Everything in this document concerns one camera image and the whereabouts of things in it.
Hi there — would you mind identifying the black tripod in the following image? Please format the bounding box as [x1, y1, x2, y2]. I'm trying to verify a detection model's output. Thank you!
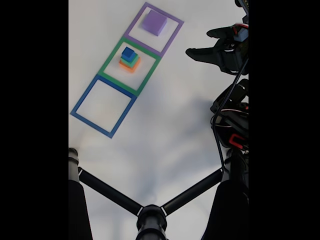
[68, 147, 249, 240]

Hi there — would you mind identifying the purple square frame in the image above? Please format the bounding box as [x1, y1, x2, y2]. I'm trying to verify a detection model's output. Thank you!
[123, 1, 185, 58]

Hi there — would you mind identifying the large purple block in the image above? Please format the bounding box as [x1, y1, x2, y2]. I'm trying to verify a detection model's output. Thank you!
[141, 9, 168, 37]

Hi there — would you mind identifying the green square frame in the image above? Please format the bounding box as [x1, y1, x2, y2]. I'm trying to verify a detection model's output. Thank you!
[96, 36, 162, 97]

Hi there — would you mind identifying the camera board with blue mount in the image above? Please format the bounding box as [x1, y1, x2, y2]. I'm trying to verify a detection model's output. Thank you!
[234, 0, 249, 43]

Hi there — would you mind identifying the blue square frame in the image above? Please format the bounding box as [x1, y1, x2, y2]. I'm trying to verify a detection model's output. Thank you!
[69, 74, 138, 140]

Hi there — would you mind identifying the small blue block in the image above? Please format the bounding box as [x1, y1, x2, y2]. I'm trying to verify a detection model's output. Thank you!
[121, 46, 136, 63]

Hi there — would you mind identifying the black cable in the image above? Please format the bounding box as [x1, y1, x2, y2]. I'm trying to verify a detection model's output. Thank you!
[212, 57, 249, 171]

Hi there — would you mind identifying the green block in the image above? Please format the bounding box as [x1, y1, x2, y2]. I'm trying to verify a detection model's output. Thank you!
[119, 53, 140, 69]

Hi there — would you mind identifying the red clamp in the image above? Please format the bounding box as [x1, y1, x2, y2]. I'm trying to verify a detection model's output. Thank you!
[229, 134, 247, 148]

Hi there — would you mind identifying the orange block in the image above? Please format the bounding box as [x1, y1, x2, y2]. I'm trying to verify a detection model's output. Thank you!
[118, 58, 142, 74]

